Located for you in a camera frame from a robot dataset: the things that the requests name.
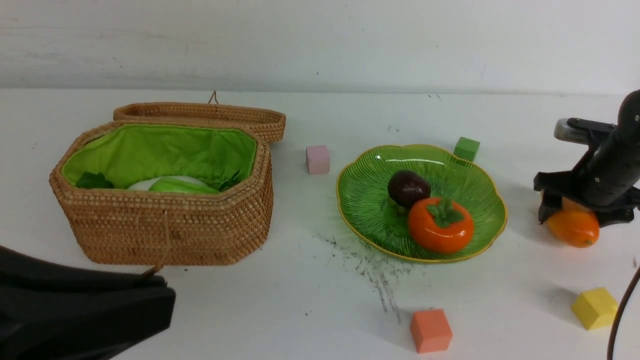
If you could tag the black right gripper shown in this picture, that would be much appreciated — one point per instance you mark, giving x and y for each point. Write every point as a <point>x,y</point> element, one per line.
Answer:
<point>602,181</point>

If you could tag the orange yellow toy mango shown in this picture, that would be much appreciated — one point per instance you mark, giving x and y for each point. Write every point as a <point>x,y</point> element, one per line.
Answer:
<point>575,225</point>

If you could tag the orange toy persimmon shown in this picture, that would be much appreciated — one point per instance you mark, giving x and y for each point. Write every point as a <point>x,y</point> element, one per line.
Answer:
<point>440,225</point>

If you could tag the green toy bitter gourd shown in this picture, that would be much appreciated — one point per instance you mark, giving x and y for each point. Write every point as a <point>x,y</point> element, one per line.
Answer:
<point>183,185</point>

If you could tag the white toy radish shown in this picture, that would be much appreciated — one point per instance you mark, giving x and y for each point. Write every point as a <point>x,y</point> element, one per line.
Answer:
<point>145,185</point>

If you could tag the orange toy carrot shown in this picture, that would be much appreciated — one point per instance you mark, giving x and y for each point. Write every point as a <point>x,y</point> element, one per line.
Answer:
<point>90,180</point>

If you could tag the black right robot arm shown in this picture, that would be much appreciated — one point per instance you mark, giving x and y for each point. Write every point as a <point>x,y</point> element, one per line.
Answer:
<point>631,112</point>

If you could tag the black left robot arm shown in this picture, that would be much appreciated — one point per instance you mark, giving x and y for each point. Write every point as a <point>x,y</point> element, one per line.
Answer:
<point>51,311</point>

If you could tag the green foam cube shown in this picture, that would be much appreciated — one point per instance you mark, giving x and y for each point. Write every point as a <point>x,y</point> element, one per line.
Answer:
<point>466,149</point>

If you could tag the yellow foam cube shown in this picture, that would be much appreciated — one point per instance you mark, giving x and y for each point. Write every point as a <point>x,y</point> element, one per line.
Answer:
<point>595,308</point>

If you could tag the salmon orange foam cube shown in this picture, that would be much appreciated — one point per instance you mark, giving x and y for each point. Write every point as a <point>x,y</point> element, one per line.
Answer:
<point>431,331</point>

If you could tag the green glass leaf plate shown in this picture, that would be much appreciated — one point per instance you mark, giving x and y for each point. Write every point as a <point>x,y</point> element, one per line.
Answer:
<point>363,203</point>

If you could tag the pink foam cube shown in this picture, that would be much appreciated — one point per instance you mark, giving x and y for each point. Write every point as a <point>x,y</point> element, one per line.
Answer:
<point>317,159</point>

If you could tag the woven rattan basket lid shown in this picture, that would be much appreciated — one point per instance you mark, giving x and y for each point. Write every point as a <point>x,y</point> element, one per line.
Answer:
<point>267,124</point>

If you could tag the woven rattan basket green lining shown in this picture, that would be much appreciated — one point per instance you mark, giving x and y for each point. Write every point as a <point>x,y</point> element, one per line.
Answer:
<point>121,227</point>

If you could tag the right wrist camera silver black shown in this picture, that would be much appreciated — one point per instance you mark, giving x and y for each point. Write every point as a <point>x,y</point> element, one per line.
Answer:
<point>581,131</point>

